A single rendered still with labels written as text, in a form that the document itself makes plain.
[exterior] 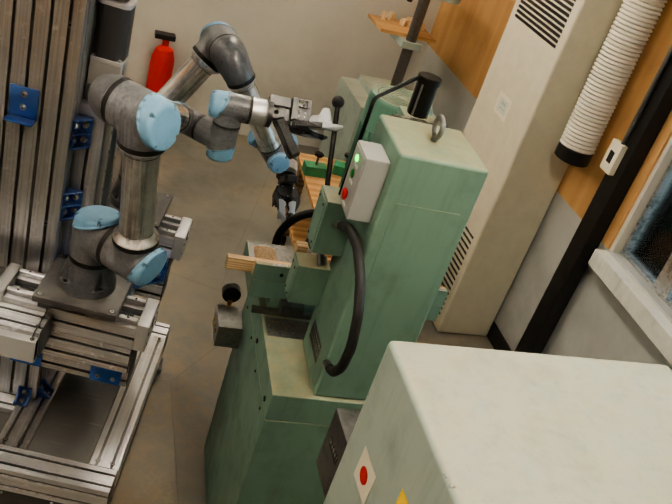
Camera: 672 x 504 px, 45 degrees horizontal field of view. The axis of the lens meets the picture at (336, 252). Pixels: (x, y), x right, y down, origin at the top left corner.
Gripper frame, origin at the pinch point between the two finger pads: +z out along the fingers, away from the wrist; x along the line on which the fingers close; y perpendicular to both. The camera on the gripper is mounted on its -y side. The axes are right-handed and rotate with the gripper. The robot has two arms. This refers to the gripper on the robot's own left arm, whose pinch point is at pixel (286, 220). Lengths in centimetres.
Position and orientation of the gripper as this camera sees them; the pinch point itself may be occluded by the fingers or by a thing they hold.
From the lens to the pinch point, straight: 274.7
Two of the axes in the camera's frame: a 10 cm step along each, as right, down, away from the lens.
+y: -3.3, 4.3, 8.4
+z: 0.0, 8.9, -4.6
